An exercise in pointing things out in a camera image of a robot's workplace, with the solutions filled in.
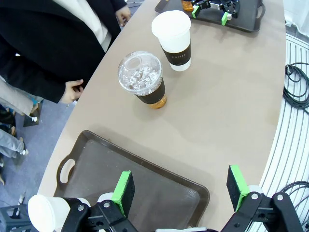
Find person's left hand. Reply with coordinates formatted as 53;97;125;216
115;4;132;27

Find person's right hand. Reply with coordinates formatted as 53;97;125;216
59;79;84;104

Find white lidded paper coffee cup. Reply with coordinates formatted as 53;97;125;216
28;194;91;232
151;10;192;72

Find coiled black floor cable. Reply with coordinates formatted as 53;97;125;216
282;62;309;109

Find black plastic stool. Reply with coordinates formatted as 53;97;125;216
0;204;32;232

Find person in black cardigan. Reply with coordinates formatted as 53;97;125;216
0;0;128;104

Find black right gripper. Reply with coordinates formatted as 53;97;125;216
191;0;241;26

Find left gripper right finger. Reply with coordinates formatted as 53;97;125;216
221;165;305;232

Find brown plastic serving tray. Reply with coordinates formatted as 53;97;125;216
154;0;266;33
53;130;210;230

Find clear iced coffee cup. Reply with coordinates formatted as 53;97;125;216
117;50;168;110
181;0;195;12

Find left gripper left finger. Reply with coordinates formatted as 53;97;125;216
60;170;138;232

